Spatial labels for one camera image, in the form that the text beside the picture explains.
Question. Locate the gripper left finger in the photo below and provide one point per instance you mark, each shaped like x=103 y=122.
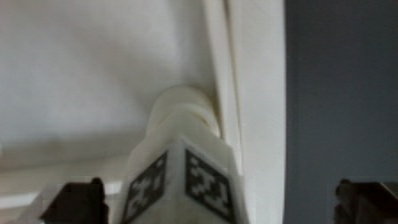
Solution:
x=67 y=204

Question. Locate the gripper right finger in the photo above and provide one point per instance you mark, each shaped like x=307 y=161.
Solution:
x=366 y=203

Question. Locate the white table leg with tag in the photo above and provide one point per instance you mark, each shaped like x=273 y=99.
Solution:
x=181 y=186

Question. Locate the white square tabletop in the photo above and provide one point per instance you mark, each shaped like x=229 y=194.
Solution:
x=94 y=54

